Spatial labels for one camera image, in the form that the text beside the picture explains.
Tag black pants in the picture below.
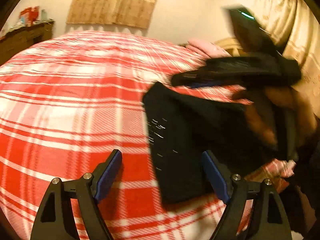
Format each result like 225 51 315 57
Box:
142 82 287 205

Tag person's right hand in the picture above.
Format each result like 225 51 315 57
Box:
231 86 318 153

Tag cream wooden headboard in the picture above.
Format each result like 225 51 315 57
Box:
214 37 247 57

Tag tan side curtain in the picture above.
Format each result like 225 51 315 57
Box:
253 0 320 115

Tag pink folded blanket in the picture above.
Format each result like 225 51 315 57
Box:
185 40 231 58

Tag red plaid bed cover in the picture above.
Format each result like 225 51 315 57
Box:
0 30 297 240

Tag beige patterned curtain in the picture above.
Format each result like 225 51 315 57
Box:
66 0 157 29

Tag brown wooden desk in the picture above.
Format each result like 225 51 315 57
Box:
0 19 55 65

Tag red items on desk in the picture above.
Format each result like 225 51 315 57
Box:
18 6 48 27

